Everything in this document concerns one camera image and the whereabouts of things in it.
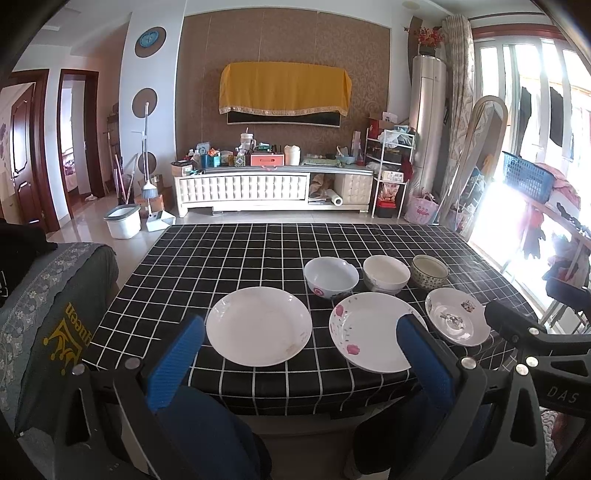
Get cartoon print white plate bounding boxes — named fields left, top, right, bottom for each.
left=425, top=288, right=491, bottom=347

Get floral patterned bowl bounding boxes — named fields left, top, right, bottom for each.
left=411, top=255, right=449, bottom=291

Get plain white bowl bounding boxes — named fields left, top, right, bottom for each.
left=363, top=255, right=411, bottom=295

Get pink flower white plate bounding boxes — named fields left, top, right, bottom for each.
left=329, top=292, right=427, bottom=374

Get plain white plate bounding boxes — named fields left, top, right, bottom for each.
left=205, top=287, right=312, bottom=368

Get white bowl red emblem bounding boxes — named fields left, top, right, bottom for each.
left=304, top=257, right=360, bottom=300

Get blue trousered leg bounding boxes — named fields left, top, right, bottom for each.
left=155, top=386, right=273, bottom=479

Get grey embroidered sofa cover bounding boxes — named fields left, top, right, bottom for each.
left=1, top=242, right=118, bottom=436

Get blue plastic basket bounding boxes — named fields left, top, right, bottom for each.
left=502, top=151, right=556, bottom=204

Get pink shopping bag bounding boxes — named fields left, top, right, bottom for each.
left=404, top=194, right=439, bottom=225

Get white plastic bin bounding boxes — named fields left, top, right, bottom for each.
left=104, top=204, right=141, bottom=240

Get black white grid tablecloth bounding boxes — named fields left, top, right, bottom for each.
left=85, top=223, right=534, bottom=416

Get white metal shelf rack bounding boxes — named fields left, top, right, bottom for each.
left=363, top=125, right=417, bottom=219

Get paper towel roll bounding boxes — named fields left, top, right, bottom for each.
left=325, top=189, right=344, bottom=207

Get white TV cabinet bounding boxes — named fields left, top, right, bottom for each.
left=174, top=166, right=374, bottom=217

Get silver standing air conditioner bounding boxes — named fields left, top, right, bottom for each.
left=409, top=55, right=447, bottom=197

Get patterned window curtain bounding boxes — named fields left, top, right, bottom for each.
left=441, top=15, right=475, bottom=216

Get orange storage box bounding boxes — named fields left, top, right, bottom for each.
left=249, top=153, right=284, bottom=167

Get red artificial flowers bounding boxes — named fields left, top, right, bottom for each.
left=414, top=27, right=445, bottom=49

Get yellow cloth covered television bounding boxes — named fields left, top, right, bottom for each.
left=218, top=61, right=353, bottom=128

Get dark red wooden door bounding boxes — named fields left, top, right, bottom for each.
left=11, top=84, right=47, bottom=231

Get standing mirror wooden frame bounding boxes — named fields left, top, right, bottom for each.
left=436, top=95, right=508, bottom=236

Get blue round wall clock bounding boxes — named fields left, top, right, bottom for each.
left=134, top=26, right=166, bottom=58

